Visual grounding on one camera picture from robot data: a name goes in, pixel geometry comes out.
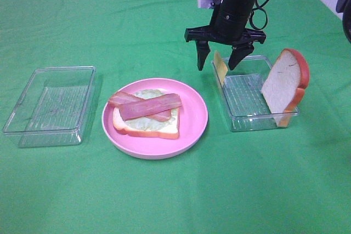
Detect right clear plastic container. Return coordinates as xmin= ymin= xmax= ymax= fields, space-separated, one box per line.
xmin=212 ymin=55 xmax=299 ymax=132

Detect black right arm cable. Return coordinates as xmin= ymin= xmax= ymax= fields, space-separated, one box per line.
xmin=248 ymin=0 xmax=282 ymax=31

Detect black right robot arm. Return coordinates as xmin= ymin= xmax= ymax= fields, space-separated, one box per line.
xmin=184 ymin=0 xmax=350 ymax=70

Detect pink round plate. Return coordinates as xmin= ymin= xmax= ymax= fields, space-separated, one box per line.
xmin=101 ymin=78 xmax=208 ymax=159

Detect yellow cheese slice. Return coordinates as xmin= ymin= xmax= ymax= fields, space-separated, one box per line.
xmin=213 ymin=51 xmax=228 ymax=86

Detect green lettuce leaf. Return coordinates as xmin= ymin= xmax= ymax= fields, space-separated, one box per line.
xmin=113 ymin=89 xmax=179 ymax=132

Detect green tablecloth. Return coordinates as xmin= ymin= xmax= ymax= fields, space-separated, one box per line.
xmin=1 ymin=0 xmax=350 ymax=233

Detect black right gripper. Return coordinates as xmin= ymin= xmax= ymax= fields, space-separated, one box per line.
xmin=184 ymin=25 xmax=267 ymax=71

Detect bread slice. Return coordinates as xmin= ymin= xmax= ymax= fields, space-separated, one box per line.
xmin=261 ymin=48 xmax=310 ymax=114
xmin=112 ymin=107 xmax=180 ymax=139

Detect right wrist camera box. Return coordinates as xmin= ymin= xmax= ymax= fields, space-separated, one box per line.
xmin=197 ymin=0 xmax=222 ymax=9

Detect left clear plastic container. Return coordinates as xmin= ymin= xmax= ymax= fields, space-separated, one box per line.
xmin=2 ymin=66 xmax=96 ymax=148

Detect clear plastic container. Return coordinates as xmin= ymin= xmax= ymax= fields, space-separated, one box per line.
xmin=212 ymin=55 xmax=299 ymax=132
xmin=2 ymin=66 xmax=96 ymax=148

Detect bacon strip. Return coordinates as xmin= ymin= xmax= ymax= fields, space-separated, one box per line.
xmin=107 ymin=91 xmax=171 ymax=122
xmin=119 ymin=93 xmax=182 ymax=121

